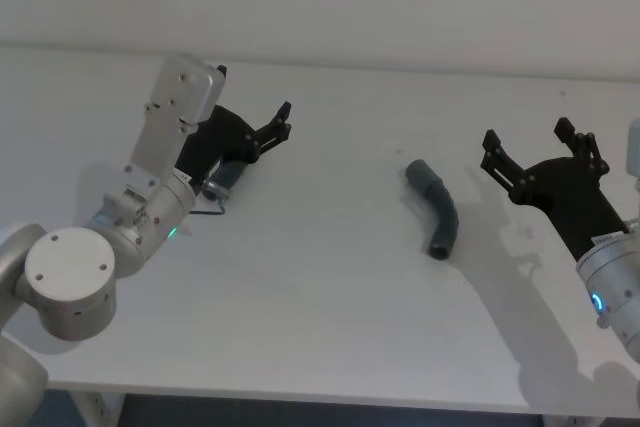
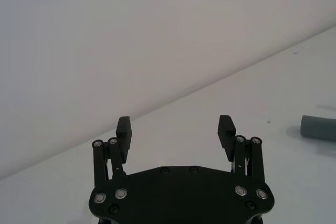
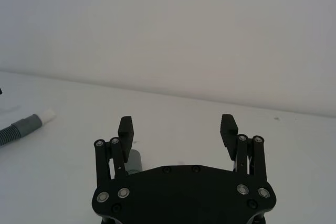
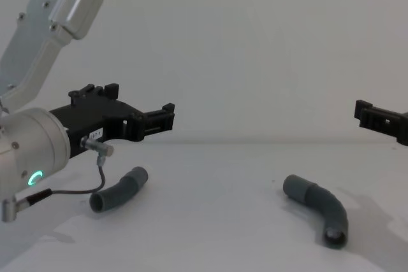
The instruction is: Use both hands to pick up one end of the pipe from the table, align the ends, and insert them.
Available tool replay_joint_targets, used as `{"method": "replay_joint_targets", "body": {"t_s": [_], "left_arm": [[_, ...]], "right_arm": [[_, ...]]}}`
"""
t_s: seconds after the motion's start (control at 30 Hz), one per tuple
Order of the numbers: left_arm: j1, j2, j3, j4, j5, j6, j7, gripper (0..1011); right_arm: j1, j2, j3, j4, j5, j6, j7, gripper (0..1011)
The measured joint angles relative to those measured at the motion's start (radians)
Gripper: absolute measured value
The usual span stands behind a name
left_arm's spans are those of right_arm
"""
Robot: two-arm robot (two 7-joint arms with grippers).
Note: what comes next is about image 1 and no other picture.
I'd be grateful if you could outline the thin dark gripper cable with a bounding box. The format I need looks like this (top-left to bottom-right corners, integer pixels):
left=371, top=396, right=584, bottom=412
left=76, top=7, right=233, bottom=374
left=191, top=198, right=228, bottom=217

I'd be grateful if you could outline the white table leg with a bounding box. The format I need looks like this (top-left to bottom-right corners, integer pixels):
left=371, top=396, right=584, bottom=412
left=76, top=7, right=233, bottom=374
left=64, top=390, right=124, bottom=427

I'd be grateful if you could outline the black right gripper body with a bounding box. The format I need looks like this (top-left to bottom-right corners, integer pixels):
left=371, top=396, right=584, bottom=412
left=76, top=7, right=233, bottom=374
left=508, top=156, right=631, bottom=261

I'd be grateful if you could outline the grey corrugated hose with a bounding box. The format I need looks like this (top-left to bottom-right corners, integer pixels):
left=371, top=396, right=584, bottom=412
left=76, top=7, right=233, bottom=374
left=403, top=159, right=460, bottom=262

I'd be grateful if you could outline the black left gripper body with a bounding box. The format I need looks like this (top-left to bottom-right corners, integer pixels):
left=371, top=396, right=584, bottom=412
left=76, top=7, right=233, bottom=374
left=174, top=104, right=262, bottom=182

